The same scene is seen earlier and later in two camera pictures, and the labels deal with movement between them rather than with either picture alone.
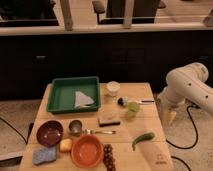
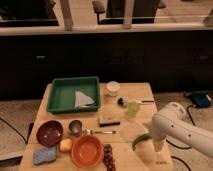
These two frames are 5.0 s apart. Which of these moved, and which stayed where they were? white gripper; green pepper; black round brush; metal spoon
Moved: white gripper
Stayed: black round brush; green pepper; metal spoon
